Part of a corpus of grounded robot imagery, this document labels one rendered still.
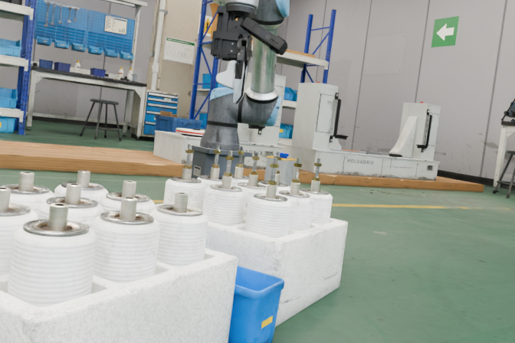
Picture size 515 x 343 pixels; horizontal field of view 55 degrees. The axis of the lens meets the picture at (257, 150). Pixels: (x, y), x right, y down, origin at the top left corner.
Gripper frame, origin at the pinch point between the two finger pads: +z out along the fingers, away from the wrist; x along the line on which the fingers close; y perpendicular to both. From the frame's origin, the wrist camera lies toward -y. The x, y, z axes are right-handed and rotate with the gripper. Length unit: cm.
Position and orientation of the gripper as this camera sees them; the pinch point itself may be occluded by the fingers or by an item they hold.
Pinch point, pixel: (239, 97)
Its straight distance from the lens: 112.7
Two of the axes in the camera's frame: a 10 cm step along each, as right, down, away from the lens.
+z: -1.2, 9.9, 0.5
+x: -1.0, 0.4, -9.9
